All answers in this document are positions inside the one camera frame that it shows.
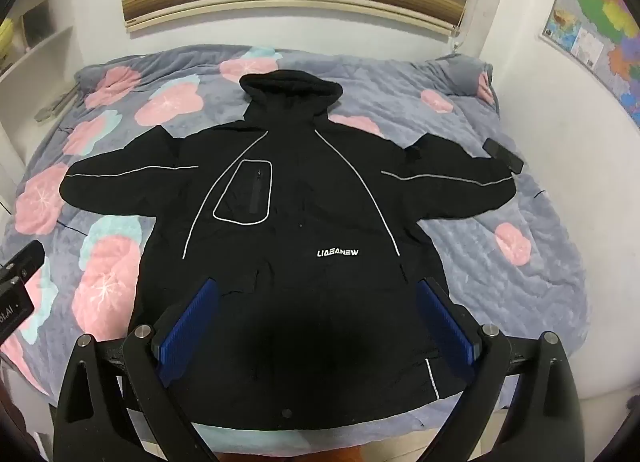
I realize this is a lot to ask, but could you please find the black hooded jacket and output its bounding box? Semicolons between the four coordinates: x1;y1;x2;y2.
59;70;518;435

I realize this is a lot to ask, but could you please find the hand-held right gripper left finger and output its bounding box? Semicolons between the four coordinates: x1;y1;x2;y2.
52;277;223;462

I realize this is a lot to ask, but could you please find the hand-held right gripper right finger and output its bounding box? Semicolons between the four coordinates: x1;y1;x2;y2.
415;277;586;462

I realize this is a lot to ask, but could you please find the wall map poster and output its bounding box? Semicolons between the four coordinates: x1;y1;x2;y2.
539;0;640;130

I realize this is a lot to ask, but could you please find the white wall shelf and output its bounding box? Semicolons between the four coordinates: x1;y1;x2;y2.
0;0;77;89

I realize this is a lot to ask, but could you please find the grey floral blanket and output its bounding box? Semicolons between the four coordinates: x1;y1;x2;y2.
0;45;588;443

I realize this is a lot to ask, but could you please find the grey pillow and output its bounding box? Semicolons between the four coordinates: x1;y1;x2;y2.
425;53;496;98

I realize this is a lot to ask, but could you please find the black phone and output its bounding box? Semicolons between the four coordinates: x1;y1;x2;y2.
484;138;524;174

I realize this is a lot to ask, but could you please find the yellow object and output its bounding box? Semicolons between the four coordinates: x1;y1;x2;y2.
0;17;16;59

